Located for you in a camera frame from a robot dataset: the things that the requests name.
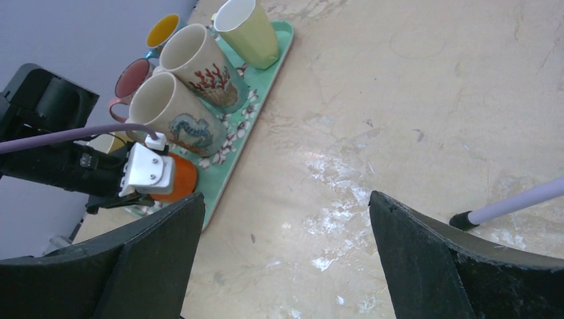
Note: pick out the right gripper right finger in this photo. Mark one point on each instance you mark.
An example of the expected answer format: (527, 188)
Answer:
(433, 270)

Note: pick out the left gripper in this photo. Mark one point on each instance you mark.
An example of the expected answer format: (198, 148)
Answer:
(76, 168)

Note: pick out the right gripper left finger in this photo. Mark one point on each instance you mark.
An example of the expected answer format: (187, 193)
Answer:
(140, 270)

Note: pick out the yellow mug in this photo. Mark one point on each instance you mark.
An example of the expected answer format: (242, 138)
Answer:
(107, 143)

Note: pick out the orange mug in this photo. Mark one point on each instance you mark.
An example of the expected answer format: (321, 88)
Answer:
(185, 180)

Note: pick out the tan floral mug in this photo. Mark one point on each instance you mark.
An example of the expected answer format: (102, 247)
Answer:
(164, 104)

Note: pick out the pink mug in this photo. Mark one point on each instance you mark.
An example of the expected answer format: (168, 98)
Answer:
(129, 81)

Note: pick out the beige floral mug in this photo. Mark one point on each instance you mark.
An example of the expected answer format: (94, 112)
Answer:
(193, 56)

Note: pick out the blue mug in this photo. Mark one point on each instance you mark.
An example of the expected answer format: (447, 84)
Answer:
(161, 33)

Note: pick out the light green mug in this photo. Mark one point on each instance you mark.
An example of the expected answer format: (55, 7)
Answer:
(245, 27)

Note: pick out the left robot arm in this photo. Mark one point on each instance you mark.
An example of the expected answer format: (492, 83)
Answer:
(43, 135)

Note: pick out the tripod stand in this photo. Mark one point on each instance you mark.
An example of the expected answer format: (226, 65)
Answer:
(539, 194)

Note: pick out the green floral tray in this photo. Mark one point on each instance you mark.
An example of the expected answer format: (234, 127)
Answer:
(215, 171)

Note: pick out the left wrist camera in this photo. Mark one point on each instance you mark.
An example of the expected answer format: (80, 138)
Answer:
(149, 169)

